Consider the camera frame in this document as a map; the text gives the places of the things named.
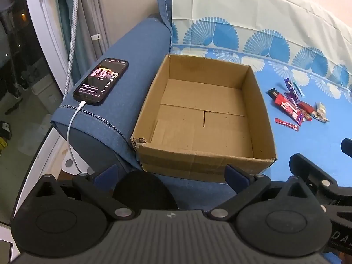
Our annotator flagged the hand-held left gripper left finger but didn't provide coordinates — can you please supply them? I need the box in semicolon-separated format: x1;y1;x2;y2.
33;164;136;221

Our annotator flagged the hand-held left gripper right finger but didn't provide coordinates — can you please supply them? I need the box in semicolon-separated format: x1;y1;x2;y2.
205;164;323;222

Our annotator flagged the clear green peanut packet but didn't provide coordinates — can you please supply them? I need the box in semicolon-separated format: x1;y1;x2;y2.
310;110;330;123

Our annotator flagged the large red snack packet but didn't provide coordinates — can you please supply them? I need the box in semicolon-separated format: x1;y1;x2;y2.
275;93;304;124

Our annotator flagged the cardboard box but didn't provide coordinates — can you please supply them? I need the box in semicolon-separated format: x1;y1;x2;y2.
130;54;278;183

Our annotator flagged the blue fan-print blanket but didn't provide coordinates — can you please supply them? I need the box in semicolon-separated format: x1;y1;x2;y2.
170;0;352;187

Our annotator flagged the red stick packet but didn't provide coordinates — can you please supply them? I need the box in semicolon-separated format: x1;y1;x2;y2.
275;118;300;131

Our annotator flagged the teal stick packet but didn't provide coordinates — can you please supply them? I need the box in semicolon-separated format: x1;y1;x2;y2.
292;81;306;97

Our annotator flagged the purple snack packet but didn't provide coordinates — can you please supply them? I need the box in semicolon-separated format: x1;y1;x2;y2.
284;78;300;105

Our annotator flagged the black smartphone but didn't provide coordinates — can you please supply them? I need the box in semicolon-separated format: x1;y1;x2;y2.
73;58;130;106

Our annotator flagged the white plastic bin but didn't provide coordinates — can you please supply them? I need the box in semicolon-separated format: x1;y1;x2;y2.
30;74;64;114

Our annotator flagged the blue sofa armrest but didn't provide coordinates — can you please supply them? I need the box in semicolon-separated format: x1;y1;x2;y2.
50;0;240;212

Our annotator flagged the teal curtain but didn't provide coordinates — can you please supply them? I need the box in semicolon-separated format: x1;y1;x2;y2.
52;0;92;80

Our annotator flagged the white charging cable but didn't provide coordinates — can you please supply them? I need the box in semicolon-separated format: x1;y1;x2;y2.
66;101;89;174

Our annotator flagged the white window frame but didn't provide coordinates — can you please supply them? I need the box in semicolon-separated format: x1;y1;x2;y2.
22;0;76;91

